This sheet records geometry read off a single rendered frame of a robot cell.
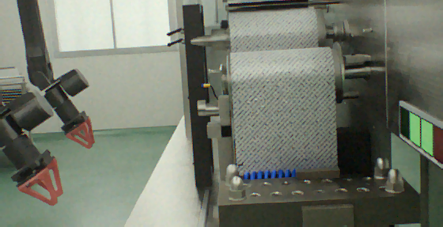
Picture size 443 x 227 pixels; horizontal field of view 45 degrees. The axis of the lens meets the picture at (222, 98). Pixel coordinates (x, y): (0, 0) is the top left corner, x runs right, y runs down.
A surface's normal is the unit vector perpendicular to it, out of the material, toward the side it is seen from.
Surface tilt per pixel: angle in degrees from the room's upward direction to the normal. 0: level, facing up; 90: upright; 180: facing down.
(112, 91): 90
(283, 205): 90
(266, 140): 90
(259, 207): 90
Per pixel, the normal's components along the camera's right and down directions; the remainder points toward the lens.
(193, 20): -0.03, 0.15
